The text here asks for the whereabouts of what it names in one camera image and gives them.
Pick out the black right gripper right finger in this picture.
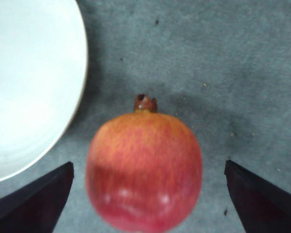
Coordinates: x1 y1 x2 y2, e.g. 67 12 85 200
224 159 291 233

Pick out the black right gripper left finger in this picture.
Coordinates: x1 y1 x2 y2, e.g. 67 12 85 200
0 162 74 233

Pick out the red pomegranate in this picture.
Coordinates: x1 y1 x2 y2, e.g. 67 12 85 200
85 94 202 233

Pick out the white plate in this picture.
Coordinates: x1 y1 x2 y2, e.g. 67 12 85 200
0 0 88 182

